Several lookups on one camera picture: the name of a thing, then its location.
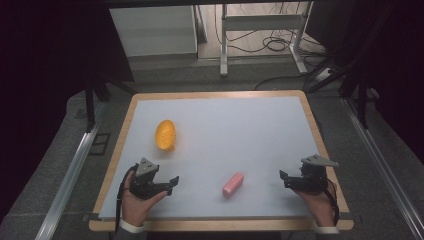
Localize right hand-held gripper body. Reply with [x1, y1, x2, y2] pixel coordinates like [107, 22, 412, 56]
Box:
[287, 154, 340, 195]

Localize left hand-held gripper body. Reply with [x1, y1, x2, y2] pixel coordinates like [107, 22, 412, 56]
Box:
[129, 157, 169, 201]

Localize person's right hand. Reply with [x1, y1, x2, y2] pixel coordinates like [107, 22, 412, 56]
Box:
[294, 185, 338, 228]

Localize person's left hand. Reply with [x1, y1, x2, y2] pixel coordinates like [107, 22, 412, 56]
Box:
[121, 189, 169, 228]

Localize orange fruit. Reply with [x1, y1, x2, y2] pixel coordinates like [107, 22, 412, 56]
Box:
[154, 119, 177, 152]

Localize pink soap bar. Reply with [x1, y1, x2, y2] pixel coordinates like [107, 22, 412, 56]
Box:
[222, 171, 245, 199]

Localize dark floor hatch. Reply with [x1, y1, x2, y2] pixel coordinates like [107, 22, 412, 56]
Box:
[88, 132, 112, 156]

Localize wooden framed white board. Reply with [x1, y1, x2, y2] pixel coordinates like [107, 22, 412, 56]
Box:
[98, 96, 330, 221]

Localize black metal stand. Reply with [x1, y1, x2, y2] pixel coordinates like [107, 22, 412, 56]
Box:
[83, 77, 138, 134]
[305, 53, 371, 130]

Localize white power strip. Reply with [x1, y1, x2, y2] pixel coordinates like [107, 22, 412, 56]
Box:
[314, 67, 335, 83]

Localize dark curtain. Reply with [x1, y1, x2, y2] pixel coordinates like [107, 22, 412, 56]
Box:
[0, 0, 135, 225]
[304, 0, 424, 164]

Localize white cabinet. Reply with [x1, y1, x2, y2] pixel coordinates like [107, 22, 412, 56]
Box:
[109, 5, 198, 58]

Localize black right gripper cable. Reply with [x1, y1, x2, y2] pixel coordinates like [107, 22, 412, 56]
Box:
[323, 177, 341, 226]

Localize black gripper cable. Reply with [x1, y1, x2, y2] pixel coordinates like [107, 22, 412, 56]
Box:
[323, 177, 341, 226]
[114, 163, 139, 235]

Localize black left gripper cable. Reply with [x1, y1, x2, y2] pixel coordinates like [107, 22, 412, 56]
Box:
[114, 163, 139, 235]

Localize aluminium floor rail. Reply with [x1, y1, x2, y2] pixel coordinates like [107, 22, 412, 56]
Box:
[34, 121, 102, 240]
[342, 97, 424, 240]

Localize black floor cables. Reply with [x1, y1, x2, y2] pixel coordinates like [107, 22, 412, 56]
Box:
[213, 2, 334, 92]

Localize white metal desk frame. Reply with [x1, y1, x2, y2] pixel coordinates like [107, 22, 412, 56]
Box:
[219, 2, 315, 78]

